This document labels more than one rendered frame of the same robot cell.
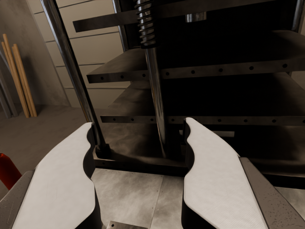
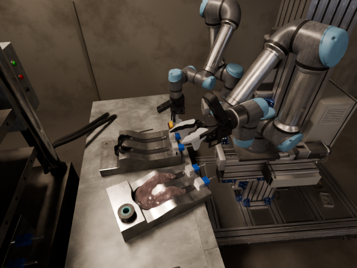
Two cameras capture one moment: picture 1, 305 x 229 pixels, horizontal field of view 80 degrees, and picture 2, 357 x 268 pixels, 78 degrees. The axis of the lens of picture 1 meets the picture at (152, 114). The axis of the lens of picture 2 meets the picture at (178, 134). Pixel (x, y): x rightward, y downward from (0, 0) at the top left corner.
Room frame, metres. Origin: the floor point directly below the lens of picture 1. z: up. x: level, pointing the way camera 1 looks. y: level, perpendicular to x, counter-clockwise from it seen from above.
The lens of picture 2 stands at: (0.37, 0.43, 1.89)
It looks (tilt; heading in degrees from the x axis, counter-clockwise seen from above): 41 degrees down; 239
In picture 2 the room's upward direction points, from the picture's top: straight up
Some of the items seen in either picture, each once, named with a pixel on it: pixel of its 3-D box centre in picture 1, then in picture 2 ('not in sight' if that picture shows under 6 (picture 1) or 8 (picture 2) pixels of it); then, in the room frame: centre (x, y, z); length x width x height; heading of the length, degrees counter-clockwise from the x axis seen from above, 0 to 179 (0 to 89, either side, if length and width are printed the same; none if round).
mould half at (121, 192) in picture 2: not in sight; (160, 193); (0.09, -0.21, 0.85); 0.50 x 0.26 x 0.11; 177
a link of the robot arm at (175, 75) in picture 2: not in sight; (175, 80); (-0.21, -0.53, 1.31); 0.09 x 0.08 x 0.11; 19
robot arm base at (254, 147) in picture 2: not in sight; (255, 136); (-0.46, -0.11, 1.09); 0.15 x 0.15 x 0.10
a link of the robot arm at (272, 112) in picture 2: not in sight; (261, 120); (-0.46, -0.10, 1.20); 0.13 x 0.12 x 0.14; 89
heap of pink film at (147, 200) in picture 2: not in sight; (159, 187); (0.09, -0.21, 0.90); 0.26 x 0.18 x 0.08; 177
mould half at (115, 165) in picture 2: not in sight; (139, 148); (0.05, -0.57, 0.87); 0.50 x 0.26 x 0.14; 160
